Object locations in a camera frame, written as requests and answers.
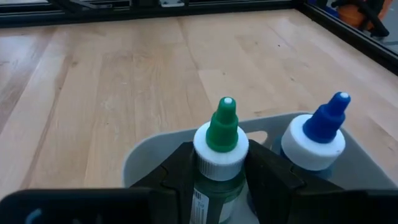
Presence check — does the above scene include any large blue-tip food coloring bottle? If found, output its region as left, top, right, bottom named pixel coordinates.
left=273, top=91, right=351, bottom=181

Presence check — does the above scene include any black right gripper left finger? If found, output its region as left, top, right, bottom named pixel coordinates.
left=129, top=141, right=197, bottom=224

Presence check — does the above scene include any grey plastic bin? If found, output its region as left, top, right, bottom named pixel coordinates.
left=122, top=111, right=398, bottom=224

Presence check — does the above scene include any orange round object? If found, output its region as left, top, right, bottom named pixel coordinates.
left=337, top=0, right=394, bottom=30

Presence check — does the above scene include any large green-tip food coloring bottle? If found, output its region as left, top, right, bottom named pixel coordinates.
left=189, top=96, right=249, bottom=224

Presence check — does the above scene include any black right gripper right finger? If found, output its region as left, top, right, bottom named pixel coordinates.
left=245, top=139, right=343, bottom=224

